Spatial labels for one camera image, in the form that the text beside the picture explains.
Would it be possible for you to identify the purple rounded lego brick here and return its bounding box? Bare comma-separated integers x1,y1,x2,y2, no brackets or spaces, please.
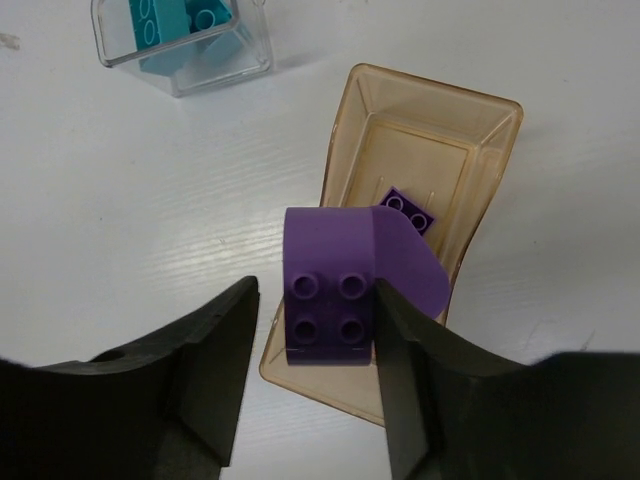
283,206,450,366

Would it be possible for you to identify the clear transparent container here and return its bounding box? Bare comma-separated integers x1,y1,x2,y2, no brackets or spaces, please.
91,0,273,97

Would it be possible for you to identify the teal 2x4 lego brick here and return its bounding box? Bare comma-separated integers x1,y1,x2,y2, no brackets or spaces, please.
128,0,191,50

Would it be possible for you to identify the teal rounded lego brick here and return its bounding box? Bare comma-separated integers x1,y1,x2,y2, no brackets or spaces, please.
139,31,243,77

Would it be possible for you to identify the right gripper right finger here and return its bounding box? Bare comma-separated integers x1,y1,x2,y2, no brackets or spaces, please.
374,280,639,479

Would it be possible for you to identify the orange transparent container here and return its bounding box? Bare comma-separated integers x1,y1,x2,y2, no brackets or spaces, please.
260,64,523,424

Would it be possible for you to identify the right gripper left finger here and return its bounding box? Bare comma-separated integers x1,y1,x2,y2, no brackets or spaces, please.
1,276,260,479

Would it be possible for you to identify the small teal lego brick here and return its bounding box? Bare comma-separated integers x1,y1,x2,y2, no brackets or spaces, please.
186,0,232,33

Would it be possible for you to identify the purple 2x4 lego brick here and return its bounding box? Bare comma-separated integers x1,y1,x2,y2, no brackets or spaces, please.
379,187,436,236

